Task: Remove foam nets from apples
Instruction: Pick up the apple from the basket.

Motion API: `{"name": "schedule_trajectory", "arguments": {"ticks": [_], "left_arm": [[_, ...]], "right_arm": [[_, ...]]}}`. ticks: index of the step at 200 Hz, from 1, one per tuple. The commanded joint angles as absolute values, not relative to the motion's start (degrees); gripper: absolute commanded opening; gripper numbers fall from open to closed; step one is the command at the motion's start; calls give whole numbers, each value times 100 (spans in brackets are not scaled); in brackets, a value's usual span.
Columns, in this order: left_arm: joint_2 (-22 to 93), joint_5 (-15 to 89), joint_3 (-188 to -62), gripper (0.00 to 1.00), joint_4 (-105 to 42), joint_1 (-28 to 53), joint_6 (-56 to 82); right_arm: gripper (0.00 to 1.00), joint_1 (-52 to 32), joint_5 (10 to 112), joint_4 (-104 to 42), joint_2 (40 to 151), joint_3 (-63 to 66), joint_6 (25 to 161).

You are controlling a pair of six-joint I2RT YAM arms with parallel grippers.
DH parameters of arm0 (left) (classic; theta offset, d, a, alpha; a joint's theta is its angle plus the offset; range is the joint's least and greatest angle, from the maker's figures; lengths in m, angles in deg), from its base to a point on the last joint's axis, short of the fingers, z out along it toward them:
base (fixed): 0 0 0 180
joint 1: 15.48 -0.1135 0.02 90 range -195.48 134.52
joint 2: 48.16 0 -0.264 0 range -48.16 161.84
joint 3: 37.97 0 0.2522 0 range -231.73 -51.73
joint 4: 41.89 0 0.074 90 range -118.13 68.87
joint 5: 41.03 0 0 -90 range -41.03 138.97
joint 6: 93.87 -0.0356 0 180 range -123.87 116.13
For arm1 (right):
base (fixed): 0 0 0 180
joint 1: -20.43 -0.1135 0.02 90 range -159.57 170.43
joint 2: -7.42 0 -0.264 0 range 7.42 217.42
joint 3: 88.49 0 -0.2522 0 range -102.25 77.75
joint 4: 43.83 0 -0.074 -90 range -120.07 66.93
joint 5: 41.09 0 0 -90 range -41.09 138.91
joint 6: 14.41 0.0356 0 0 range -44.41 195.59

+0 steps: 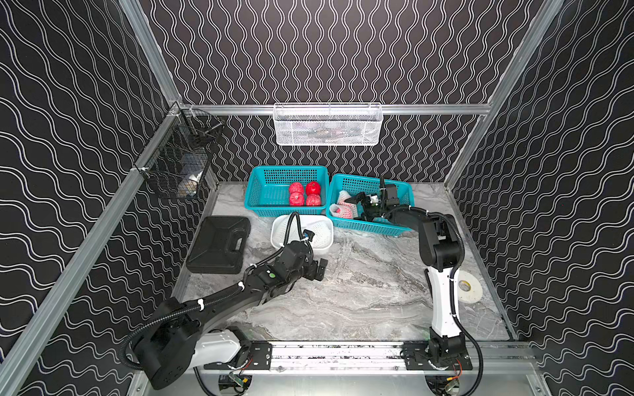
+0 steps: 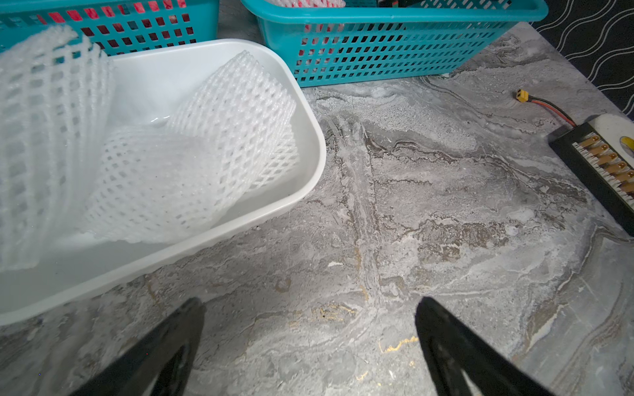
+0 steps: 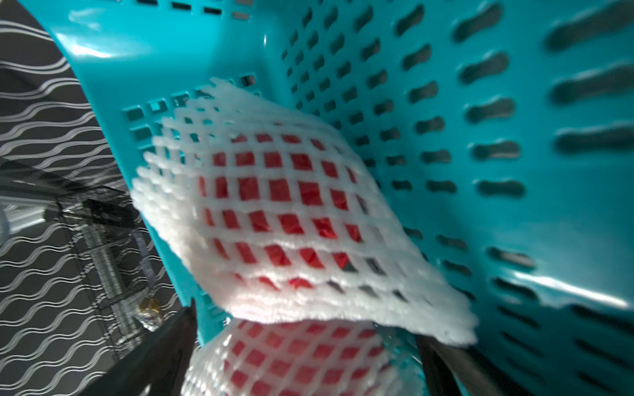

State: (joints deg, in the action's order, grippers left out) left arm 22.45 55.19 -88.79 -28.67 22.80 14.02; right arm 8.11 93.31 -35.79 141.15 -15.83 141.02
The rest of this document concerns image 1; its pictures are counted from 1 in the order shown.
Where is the white plastic tray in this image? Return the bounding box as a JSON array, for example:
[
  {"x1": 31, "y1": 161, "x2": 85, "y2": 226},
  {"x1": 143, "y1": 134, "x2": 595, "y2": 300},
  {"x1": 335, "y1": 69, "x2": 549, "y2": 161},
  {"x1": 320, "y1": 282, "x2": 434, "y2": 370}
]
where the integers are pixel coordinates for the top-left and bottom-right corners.
[{"x1": 271, "y1": 214, "x2": 335, "y2": 254}]

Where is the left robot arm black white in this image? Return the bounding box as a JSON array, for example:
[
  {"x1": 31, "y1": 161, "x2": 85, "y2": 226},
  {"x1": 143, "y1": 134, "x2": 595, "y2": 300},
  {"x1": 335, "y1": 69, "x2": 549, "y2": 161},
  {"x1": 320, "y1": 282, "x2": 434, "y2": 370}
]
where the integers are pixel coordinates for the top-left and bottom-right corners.
[{"x1": 117, "y1": 212, "x2": 328, "y2": 390}]

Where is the white tape roll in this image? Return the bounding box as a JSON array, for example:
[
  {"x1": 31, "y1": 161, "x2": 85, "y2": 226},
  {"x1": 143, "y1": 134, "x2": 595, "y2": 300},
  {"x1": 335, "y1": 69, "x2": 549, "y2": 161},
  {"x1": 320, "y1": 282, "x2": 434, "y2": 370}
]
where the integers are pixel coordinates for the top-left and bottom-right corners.
[{"x1": 457, "y1": 270, "x2": 484, "y2": 305}]

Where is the black plastic tool case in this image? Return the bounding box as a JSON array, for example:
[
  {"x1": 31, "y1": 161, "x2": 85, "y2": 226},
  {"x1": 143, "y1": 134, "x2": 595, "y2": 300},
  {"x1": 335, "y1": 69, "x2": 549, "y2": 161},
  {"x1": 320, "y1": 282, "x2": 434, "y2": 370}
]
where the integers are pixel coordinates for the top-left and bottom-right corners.
[{"x1": 186, "y1": 216, "x2": 251, "y2": 275}]

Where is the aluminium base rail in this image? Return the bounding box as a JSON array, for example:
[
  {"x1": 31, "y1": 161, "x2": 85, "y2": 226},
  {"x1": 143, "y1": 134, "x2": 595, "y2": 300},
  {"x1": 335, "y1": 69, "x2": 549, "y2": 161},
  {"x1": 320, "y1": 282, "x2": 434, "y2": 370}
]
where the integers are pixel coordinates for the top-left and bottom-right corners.
[{"x1": 143, "y1": 340, "x2": 536, "y2": 375}]

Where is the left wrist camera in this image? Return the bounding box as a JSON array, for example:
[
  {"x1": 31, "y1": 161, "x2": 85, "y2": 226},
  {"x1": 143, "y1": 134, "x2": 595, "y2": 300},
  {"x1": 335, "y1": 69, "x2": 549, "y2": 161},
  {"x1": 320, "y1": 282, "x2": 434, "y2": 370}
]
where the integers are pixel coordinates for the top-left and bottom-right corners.
[{"x1": 301, "y1": 229, "x2": 315, "y2": 243}]

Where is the teal plastic basket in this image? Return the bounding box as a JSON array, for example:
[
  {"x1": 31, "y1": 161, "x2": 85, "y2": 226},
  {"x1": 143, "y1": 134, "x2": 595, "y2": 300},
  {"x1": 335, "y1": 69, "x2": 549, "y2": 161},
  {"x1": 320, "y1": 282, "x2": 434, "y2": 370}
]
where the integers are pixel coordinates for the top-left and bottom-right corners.
[
  {"x1": 325, "y1": 173, "x2": 410, "y2": 236},
  {"x1": 244, "y1": 166, "x2": 330, "y2": 217}
]

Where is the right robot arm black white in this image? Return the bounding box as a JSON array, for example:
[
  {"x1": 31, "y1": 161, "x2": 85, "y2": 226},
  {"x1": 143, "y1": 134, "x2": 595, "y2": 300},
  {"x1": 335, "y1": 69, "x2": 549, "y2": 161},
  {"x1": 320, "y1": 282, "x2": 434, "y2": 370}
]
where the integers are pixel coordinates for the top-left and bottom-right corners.
[{"x1": 345, "y1": 178, "x2": 484, "y2": 395}]

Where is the black wire wall basket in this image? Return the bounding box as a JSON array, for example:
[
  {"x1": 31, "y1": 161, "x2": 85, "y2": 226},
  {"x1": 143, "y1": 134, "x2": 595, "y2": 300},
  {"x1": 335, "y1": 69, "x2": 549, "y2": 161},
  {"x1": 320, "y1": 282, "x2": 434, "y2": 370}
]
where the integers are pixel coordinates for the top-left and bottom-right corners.
[{"x1": 140, "y1": 108, "x2": 227, "y2": 201}]

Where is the white wire wall basket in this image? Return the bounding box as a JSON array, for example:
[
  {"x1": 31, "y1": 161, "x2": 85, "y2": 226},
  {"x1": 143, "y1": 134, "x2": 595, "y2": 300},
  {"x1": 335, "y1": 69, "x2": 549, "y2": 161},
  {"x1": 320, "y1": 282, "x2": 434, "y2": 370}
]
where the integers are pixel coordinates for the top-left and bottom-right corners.
[{"x1": 272, "y1": 102, "x2": 384, "y2": 146}]

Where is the left teal plastic basket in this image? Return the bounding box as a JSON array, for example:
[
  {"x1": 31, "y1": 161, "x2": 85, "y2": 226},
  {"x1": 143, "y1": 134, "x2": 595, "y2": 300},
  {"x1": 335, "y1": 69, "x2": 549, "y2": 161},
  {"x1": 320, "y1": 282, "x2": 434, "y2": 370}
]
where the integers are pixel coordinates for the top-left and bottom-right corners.
[{"x1": 244, "y1": 166, "x2": 330, "y2": 217}]

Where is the object in black basket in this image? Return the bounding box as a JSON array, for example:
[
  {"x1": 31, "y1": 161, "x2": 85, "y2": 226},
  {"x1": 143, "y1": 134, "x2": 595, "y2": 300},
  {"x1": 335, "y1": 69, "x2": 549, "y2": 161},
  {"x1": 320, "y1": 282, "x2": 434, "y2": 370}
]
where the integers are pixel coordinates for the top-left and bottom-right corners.
[{"x1": 177, "y1": 171, "x2": 202, "y2": 198}]

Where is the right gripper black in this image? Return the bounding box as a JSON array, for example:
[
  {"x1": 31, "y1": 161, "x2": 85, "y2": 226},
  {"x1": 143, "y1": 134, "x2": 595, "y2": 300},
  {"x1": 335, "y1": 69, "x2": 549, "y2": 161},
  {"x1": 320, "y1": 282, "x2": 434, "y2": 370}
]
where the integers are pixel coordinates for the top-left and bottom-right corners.
[{"x1": 343, "y1": 191, "x2": 385, "y2": 226}]

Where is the right teal plastic basket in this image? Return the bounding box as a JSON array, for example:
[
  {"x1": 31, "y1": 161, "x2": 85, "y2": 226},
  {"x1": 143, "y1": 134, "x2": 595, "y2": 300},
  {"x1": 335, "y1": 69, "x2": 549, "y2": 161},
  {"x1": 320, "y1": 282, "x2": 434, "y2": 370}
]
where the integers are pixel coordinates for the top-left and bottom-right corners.
[{"x1": 325, "y1": 173, "x2": 410, "y2": 236}]

